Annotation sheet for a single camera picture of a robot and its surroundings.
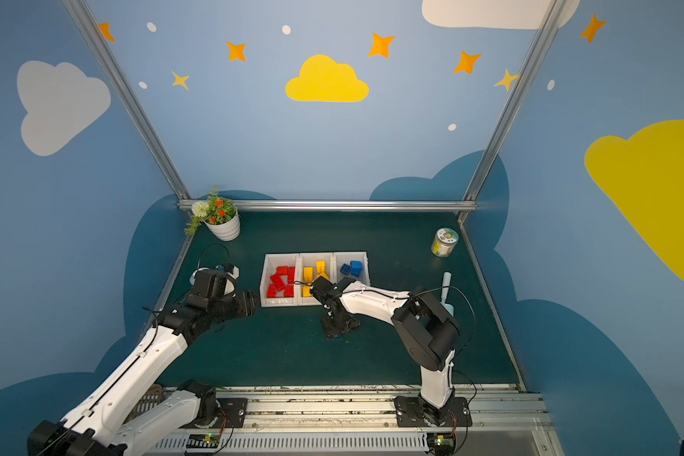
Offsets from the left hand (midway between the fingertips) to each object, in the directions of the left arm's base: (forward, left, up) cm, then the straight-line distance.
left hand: (250, 298), depth 81 cm
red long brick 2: (+14, -9, -9) cm, 19 cm away
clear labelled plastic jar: (+28, -65, -6) cm, 71 cm away
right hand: (-4, -26, -12) cm, 29 cm away
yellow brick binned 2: (+8, -15, -11) cm, 20 cm away
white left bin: (+19, 0, -12) cm, 22 cm away
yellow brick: (+15, -15, -10) cm, 24 cm away
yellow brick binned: (+19, -19, -10) cm, 28 cm away
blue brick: (+18, -28, -11) cm, 35 cm away
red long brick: (+13, -4, -12) cm, 18 cm away
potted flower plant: (+34, +19, 0) cm, 39 cm away
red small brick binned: (+8, -2, -12) cm, 15 cm away
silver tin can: (+12, +24, -8) cm, 28 cm away
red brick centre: (+10, -8, -13) cm, 18 cm away
